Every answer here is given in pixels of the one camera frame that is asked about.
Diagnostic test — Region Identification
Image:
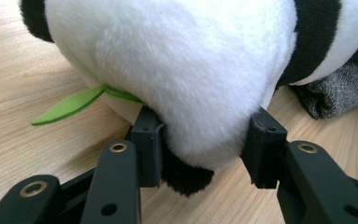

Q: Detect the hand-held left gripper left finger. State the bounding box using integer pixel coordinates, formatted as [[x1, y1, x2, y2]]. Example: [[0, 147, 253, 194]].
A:
[[130, 105, 166, 189]]

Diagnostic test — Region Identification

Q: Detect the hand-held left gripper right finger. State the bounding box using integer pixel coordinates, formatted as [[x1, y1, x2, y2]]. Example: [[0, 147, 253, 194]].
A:
[[241, 106, 288, 190]]

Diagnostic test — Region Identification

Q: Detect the grey fuzzy sock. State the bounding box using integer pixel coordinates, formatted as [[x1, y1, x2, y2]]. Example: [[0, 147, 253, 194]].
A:
[[290, 59, 358, 120]]

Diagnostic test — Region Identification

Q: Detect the panda plush toy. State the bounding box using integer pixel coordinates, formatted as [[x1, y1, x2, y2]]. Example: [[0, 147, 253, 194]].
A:
[[18, 0, 358, 198]]

